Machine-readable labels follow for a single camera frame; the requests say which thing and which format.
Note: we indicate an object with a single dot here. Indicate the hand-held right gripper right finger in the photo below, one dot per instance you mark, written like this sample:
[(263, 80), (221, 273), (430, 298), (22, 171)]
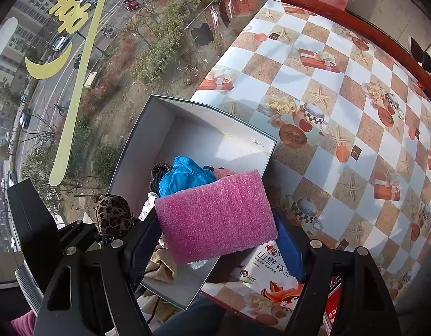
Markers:
[(289, 248)]

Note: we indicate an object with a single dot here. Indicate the leopard print scrunchie scarf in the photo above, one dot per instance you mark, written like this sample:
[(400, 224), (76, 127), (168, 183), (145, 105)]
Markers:
[(112, 213)]

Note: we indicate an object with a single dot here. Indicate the checked printed tablecloth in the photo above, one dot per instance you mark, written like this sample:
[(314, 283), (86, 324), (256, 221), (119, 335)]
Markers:
[(341, 168)]

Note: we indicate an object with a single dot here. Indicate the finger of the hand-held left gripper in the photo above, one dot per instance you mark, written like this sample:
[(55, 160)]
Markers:
[(79, 229), (96, 244)]

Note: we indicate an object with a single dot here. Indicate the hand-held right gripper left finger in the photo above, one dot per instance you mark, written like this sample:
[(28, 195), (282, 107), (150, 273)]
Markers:
[(145, 248)]

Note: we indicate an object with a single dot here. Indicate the person's dark trousers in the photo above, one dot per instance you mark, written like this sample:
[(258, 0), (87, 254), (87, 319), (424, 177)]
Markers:
[(191, 318)]

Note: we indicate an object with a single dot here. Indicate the pink patterned cardboard box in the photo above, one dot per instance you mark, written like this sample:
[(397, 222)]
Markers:
[(334, 301)]

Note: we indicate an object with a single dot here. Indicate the tan cloth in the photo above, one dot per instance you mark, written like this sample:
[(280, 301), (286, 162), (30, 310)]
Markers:
[(163, 266)]

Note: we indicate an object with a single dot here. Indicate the grey storage box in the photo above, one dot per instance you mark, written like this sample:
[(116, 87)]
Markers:
[(208, 140)]

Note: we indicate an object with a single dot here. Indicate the pink knitted sock navy cuff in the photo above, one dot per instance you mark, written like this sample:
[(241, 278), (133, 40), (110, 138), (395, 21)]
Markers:
[(224, 173)]

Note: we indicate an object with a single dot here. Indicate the cream polka dot scrunchie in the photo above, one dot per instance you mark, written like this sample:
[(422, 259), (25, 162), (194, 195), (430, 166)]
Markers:
[(149, 206)]

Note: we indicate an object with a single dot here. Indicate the person's left forearm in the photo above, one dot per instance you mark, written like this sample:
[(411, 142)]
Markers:
[(24, 324)]

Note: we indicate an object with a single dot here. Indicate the white box with red print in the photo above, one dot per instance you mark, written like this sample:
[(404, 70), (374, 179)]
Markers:
[(268, 287)]

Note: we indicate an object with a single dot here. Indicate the dark object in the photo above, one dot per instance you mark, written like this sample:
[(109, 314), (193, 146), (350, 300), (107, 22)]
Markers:
[(425, 56)]

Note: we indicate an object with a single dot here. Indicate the blue mesh cloth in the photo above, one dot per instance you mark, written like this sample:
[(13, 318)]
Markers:
[(184, 178)]

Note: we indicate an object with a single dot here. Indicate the large pink foam block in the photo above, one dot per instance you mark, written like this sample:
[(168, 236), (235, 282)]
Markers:
[(215, 217)]

